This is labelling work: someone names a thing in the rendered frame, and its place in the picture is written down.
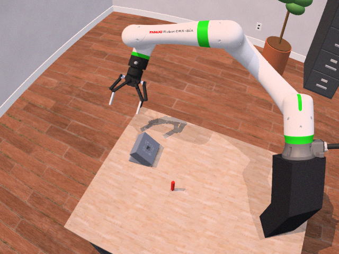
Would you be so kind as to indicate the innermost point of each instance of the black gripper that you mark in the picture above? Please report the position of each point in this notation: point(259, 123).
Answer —
point(132, 78)

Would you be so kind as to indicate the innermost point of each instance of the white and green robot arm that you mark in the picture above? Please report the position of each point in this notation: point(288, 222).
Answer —
point(298, 116)

